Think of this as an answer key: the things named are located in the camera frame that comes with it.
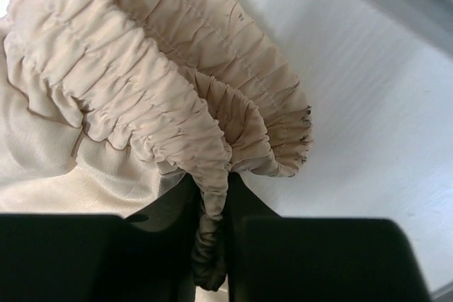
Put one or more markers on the beige trousers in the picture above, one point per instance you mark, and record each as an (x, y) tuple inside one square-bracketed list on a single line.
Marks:
[(105, 104)]

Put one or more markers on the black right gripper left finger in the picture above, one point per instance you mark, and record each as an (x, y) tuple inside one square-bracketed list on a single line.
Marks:
[(101, 257)]

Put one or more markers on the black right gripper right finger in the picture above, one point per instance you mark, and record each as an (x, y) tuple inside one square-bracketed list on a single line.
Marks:
[(275, 258)]

